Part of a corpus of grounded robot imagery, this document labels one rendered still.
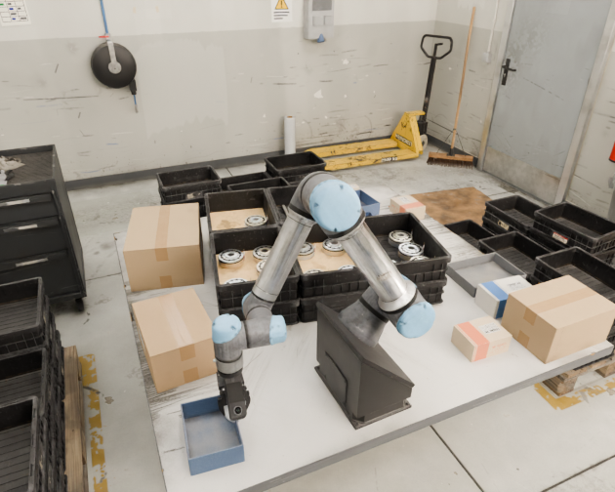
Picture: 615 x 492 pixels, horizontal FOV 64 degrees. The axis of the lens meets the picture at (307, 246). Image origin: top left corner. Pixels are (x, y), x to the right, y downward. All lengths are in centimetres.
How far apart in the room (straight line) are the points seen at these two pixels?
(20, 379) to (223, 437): 115
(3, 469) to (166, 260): 89
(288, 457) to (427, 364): 60
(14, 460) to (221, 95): 385
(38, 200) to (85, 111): 207
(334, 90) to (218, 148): 139
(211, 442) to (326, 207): 78
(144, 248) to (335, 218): 108
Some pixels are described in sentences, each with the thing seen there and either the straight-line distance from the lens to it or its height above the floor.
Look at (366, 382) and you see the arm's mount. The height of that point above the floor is 88.
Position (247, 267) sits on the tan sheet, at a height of 83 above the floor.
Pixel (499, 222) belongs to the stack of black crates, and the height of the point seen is 40.
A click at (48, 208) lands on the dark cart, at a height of 73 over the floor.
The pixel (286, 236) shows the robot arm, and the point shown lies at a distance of 135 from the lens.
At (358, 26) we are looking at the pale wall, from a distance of 552.
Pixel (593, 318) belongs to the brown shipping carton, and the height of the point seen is 85.
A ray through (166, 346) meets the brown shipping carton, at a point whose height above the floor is 86.
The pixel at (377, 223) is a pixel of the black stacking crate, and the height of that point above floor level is 90.
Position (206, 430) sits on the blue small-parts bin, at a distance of 159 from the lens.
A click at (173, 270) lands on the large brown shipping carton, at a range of 213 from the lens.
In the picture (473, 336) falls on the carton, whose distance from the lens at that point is 184.
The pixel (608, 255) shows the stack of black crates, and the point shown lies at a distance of 331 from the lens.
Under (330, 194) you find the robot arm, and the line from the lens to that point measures 117.
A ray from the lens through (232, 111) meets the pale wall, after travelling 514.
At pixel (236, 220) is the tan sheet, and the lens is 237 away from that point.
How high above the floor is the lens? 192
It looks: 31 degrees down
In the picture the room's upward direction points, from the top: straight up
